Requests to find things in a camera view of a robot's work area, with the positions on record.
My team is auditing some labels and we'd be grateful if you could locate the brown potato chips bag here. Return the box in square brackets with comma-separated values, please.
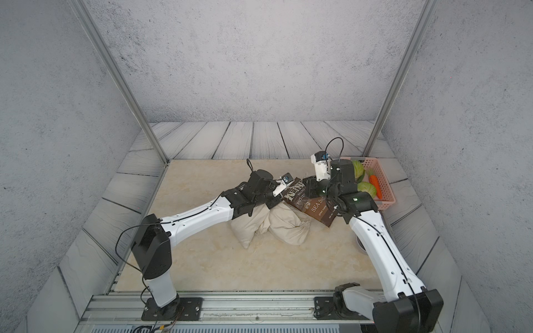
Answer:
[283, 178, 337, 228]

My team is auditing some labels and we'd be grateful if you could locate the cream drawstring bag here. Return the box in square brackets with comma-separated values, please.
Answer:
[230, 205, 271, 249]
[265, 203, 312, 246]

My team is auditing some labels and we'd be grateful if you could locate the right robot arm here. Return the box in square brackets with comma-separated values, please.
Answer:
[304, 151, 444, 332]

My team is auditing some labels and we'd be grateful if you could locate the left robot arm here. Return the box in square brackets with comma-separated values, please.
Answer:
[126, 169, 294, 321]

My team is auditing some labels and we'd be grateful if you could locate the back green cabbage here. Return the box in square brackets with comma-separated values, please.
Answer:
[352, 160, 365, 183]

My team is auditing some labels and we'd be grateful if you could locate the green cabbage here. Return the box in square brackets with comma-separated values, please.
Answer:
[352, 160, 365, 183]
[358, 182, 377, 198]

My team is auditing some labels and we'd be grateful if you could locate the front green cabbage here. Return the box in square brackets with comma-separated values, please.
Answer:
[358, 182, 377, 198]

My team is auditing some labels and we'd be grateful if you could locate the orange carrot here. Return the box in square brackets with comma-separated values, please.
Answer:
[369, 174, 383, 200]

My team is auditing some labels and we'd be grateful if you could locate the pink plastic basket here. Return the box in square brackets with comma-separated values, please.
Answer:
[344, 158, 396, 212]

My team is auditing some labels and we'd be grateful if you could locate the grey bowl with green ball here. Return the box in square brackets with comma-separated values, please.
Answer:
[355, 237, 367, 255]

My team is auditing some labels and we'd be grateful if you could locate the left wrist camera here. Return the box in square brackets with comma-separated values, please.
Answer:
[272, 173, 294, 196]

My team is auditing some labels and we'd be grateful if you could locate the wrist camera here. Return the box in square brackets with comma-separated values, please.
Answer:
[272, 173, 294, 196]
[310, 151, 330, 182]

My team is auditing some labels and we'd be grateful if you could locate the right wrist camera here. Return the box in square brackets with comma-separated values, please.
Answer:
[310, 151, 330, 182]

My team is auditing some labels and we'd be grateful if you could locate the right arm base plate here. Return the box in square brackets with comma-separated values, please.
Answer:
[313, 294, 373, 321]

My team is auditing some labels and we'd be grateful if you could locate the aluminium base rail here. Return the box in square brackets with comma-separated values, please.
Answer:
[76, 290, 377, 332]

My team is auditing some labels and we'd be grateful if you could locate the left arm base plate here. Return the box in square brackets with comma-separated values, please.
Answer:
[141, 296, 203, 321]

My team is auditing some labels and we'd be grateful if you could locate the right aluminium frame post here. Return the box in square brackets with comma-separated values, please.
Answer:
[362, 0, 438, 157]

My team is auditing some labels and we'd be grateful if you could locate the aluminium frame post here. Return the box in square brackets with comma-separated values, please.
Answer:
[69, 0, 170, 167]
[362, 0, 438, 157]

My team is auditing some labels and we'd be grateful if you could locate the left aluminium frame post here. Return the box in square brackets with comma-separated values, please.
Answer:
[69, 0, 170, 167]

